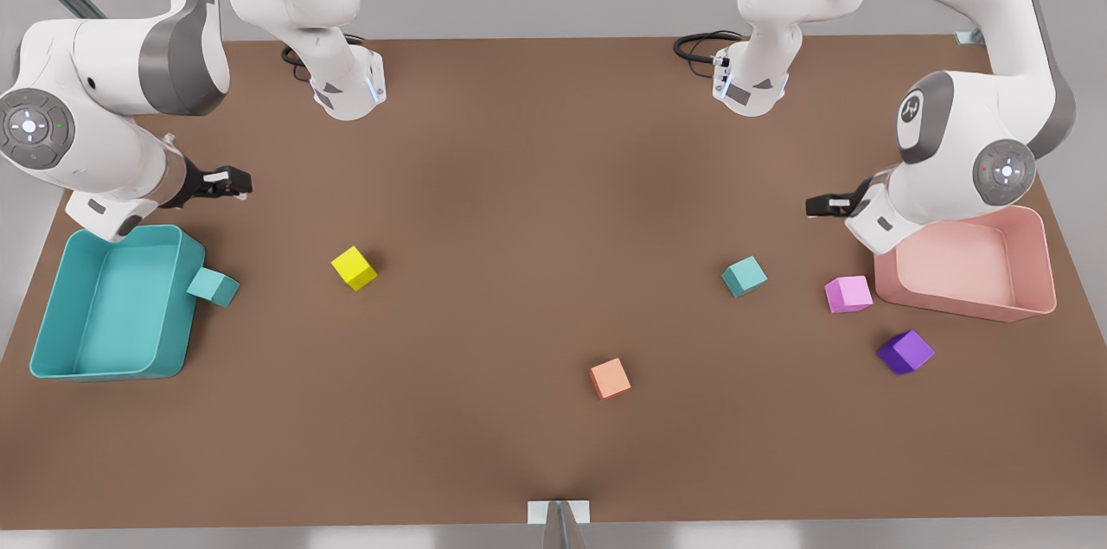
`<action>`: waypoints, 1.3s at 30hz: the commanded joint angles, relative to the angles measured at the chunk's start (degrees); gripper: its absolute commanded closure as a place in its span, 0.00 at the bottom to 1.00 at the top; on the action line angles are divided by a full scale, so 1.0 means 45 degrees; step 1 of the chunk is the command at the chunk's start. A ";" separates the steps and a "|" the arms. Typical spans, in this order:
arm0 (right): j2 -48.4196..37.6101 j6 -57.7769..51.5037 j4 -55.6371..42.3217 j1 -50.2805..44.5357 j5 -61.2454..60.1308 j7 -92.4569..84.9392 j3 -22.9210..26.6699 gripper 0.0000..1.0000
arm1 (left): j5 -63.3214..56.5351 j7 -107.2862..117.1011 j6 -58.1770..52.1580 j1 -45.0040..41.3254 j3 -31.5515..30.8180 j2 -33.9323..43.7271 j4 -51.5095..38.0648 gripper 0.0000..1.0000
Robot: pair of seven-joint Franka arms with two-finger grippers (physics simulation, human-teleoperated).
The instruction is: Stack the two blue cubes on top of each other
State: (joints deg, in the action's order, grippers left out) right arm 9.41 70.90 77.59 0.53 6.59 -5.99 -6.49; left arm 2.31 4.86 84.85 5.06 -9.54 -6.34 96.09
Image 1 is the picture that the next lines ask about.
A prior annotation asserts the pink cube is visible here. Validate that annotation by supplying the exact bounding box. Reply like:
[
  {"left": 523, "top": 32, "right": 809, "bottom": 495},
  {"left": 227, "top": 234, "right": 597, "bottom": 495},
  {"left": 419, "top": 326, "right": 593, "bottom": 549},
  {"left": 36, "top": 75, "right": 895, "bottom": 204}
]
[{"left": 824, "top": 275, "right": 874, "bottom": 315}]

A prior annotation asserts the teal blue cube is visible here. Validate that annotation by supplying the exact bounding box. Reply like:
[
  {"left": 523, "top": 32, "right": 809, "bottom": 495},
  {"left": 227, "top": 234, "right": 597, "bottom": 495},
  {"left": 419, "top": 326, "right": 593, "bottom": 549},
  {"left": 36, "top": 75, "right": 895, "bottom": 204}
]
[
  {"left": 186, "top": 266, "right": 241, "bottom": 309},
  {"left": 721, "top": 255, "right": 769, "bottom": 299}
]

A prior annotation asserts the pink tray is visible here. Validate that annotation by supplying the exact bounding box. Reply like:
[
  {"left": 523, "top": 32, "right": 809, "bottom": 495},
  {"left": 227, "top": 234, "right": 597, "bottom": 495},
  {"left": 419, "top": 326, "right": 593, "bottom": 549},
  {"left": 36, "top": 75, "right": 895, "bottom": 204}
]
[{"left": 873, "top": 205, "right": 1058, "bottom": 323}]

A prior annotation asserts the teal tray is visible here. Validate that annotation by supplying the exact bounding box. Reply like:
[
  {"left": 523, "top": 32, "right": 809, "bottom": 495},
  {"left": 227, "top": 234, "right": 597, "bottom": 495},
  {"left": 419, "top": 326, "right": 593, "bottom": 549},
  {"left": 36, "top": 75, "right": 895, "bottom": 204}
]
[{"left": 29, "top": 224, "right": 208, "bottom": 380}]

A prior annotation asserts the yellow cube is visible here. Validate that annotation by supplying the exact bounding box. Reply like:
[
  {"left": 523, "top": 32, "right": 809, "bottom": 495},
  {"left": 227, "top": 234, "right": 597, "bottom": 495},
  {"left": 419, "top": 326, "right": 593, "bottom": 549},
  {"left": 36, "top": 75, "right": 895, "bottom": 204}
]
[{"left": 330, "top": 246, "right": 380, "bottom": 292}]

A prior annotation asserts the purple cube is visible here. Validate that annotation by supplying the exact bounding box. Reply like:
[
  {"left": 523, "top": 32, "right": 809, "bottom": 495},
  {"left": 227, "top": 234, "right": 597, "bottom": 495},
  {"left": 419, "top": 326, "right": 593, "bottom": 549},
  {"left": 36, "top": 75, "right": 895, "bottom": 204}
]
[{"left": 876, "top": 329, "right": 936, "bottom": 376}]

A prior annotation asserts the orange cube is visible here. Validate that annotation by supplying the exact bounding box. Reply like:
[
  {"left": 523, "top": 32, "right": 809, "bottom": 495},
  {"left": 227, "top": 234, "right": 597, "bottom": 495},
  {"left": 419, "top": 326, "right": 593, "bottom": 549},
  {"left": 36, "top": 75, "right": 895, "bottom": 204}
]
[{"left": 590, "top": 357, "right": 632, "bottom": 401}]

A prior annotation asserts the black cable loop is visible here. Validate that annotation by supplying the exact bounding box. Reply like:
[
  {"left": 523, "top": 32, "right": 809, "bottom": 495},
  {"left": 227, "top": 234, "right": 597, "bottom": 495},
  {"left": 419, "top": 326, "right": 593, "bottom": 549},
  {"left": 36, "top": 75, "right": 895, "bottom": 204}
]
[
  {"left": 673, "top": 30, "right": 747, "bottom": 67},
  {"left": 280, "top": 34, "right": 368, "bottom": 84}
]

